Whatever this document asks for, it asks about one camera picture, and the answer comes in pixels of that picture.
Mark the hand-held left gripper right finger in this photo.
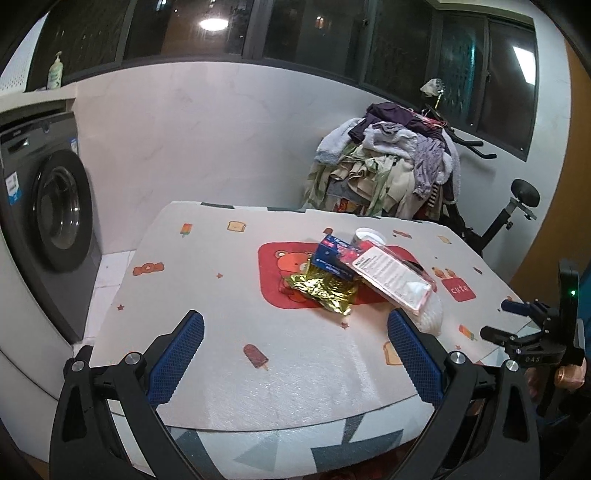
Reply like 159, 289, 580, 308
387, 308, 541, 480

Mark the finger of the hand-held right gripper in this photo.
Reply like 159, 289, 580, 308
501, 298, 559, 324
480, 325, 559, 356

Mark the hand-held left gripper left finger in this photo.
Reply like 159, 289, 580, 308
50, 310, 206, 480

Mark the white foam net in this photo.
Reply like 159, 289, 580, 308
406, 293, 445, 335

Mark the pink label plastic packet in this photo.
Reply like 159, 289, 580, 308
353, 244, 437, 311

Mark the gold foil wrapper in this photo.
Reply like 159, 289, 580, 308
283, 271, 360, 315

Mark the white paper cup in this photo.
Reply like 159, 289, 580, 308
353, 227, 387, 250

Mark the blue cardboard box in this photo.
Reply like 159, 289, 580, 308
310, 234, 365, 280

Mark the person's right hand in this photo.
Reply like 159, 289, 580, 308
554, 364, 585, 393

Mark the black exercise bike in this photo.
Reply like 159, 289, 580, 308
413, 106, 541, 259

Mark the grey washing machine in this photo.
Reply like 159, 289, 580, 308
0, 111, 102, 344

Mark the pile of clothes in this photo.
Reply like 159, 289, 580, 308
302, 102, 462, 220

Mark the pink clothes hanger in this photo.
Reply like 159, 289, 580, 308
406, 108, 450, 129

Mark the white countertop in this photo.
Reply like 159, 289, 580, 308
0, 87, 77, 116

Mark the pump soap bottle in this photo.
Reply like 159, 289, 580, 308
47, 52, 64, 90

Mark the dark framed window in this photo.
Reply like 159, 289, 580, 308
28, 0, 541, 162

